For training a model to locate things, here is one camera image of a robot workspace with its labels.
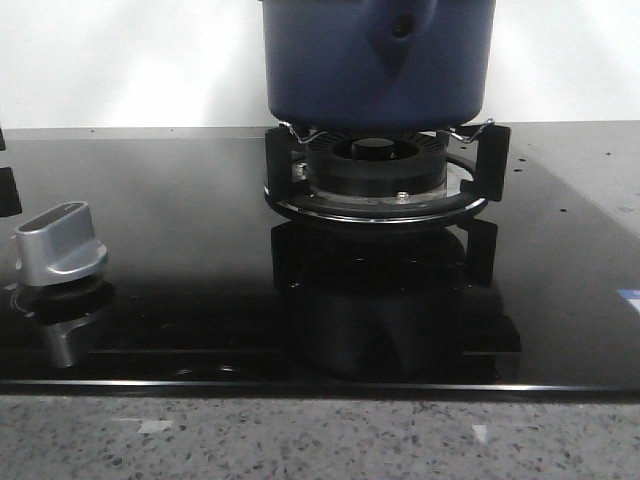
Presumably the black pot support grate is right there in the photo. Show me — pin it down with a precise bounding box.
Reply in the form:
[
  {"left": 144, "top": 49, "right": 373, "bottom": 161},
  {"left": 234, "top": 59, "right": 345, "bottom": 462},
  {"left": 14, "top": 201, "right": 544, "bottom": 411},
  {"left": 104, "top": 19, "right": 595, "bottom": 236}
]
[{"left": 264, "top": 120, "right": 511, "bottom": 228}]

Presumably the black left burner grate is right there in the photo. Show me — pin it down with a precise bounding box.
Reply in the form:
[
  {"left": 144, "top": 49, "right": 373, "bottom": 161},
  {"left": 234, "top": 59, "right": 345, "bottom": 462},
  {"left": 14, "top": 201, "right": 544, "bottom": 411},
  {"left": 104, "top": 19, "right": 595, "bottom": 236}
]
[{"left": 0, "top": 124, "right": 24, "bottom": 218}]

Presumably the blue label sticker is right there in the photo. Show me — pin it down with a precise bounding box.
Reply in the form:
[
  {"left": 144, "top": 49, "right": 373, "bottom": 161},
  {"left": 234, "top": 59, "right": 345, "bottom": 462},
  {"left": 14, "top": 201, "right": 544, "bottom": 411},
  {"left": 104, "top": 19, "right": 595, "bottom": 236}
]
[{"left": 618, "top": 289, "right": 640, "bottom": 314}]

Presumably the black glass stove top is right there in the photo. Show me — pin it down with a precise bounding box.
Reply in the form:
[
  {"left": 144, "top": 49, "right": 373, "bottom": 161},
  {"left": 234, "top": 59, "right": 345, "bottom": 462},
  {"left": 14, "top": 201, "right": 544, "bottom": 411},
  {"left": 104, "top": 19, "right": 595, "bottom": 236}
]
[{"left": 1, "top": 125, "right": 639, "bottom": 402}]

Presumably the silver stove control knob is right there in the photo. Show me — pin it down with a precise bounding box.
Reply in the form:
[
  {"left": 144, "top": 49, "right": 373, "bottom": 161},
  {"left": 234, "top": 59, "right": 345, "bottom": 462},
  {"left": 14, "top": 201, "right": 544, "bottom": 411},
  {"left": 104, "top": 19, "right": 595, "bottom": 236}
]
[{"left": 15, "top": 201, "right": 108, "bottom": 287}]

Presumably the blue cooking pot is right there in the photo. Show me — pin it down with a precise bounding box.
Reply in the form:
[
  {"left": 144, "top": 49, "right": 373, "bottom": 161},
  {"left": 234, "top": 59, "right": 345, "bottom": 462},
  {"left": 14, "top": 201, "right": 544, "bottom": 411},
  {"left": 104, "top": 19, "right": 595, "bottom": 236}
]
[{"left": 261, "top": 0, "right": 496, "bottom": 132}]

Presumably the black gas burner head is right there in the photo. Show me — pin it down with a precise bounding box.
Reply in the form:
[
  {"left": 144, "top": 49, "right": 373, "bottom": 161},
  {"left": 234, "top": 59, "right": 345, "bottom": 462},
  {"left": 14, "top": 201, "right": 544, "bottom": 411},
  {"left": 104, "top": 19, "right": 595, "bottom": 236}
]
[{"left": 306, "top": 133, "right": 446, "bottom": 197}]

